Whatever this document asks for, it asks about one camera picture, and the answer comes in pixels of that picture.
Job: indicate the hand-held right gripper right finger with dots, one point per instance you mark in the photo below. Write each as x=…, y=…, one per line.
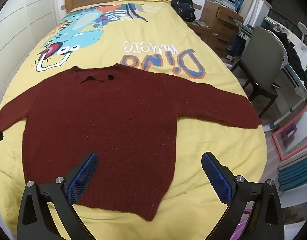
x=217, y=180

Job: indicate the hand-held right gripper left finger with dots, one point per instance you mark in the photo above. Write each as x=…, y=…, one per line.
x=83, y=177

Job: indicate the dark red knit sweater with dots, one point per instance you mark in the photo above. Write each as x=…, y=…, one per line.
x=106, y=117

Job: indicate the stack of teal boards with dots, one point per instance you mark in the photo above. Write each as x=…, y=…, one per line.
x=298, y=172

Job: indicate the purple stool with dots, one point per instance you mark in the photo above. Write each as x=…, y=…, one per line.
x=288, y=132

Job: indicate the white desk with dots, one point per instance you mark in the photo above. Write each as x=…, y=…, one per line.
x=297, y=97

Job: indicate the white wardrobe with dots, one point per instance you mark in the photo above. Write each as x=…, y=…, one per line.
x=18, y=17

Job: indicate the grey chair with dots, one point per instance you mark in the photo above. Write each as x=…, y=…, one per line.
x=261, y=55

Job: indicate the dark hanging bag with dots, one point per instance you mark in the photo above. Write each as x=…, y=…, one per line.
x=236, y=47

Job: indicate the black jacket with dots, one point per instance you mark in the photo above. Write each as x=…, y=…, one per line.
x=293, y=55

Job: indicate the brown cardboard boxes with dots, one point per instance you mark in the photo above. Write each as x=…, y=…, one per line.
x=218, y=30

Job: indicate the yellow printed bed blanket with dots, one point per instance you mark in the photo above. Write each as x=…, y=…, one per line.
x=156, y=30

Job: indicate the white desk lamp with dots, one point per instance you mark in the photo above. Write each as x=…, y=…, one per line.
x=303, y=28

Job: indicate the black backpack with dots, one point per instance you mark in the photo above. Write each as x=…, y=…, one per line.
x=183, y=6

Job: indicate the pink frame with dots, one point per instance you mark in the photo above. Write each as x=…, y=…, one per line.
x=277, y=141

